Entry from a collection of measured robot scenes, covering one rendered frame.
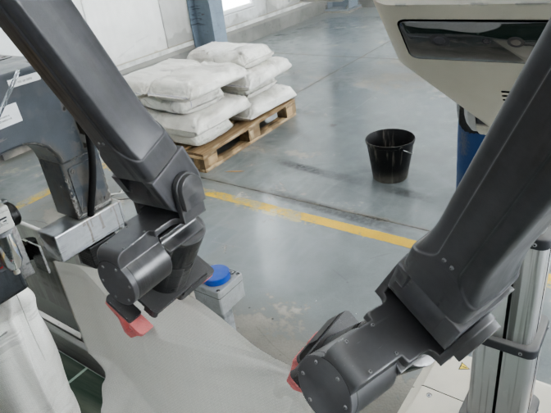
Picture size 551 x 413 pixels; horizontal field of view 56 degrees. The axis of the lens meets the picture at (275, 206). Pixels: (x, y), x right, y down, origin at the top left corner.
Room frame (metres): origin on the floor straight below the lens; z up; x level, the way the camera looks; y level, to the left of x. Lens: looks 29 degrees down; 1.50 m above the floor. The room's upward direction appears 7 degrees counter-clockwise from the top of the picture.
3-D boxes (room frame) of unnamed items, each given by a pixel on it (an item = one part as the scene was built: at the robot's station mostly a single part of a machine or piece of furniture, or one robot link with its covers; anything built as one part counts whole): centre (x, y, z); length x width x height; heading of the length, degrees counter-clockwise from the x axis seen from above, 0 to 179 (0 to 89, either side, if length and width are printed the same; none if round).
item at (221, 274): (0.91, 0.14, 0.84); 0.06 x 0.06 x 0.02
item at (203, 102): (3.76, 0.61, 0.44); 0.66 x 0.42 x 0.14; 45
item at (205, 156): (4.03, 0.41, 0.07); 1.20 x 0.82 x 0.14; 143
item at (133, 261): (0.51, 0.14, 1.20); 0.11 x 0.09 x 0.12; 142
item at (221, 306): (0.91, 0.14, 0.81); 0.08 x 0.08 x 0.06; 51
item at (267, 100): (4.15, 0.05, 0.20); 0.67 x 0.43 x 0.15; 141
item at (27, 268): (0.75, 0.44, 1.08); 0.03 x 0.01 x 0.13; 141
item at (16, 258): (0.68, 0.41, 1.11); 0.03 x 0.03 x 0.06
